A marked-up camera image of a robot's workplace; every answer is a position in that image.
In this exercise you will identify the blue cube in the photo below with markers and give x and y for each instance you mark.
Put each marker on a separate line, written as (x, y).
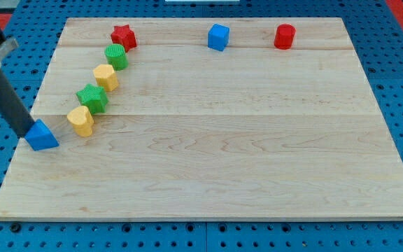
(218, 37)

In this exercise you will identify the wooden board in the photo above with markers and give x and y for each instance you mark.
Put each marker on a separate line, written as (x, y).
(253, 133)

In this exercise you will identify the yellow hexagon block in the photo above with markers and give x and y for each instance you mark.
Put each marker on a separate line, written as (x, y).
(106, 77)

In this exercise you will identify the green star block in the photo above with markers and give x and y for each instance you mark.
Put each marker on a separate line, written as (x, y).
(93, 97)

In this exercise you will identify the green cylinder block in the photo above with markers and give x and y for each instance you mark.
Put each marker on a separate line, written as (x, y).
(116, 56)

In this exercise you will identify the red cylinder block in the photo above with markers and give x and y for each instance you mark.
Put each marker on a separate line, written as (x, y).
(284, 36)

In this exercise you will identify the red star block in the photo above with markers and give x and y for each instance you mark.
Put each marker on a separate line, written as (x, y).
(124, 36)

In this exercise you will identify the yellow heart block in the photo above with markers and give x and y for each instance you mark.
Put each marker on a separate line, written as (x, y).
(81, 121)

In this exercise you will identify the blue triangle block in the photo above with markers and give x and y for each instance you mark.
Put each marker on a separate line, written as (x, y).
(39, 137)

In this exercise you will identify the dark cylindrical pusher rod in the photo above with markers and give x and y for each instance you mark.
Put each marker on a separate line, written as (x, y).
(13, 111)

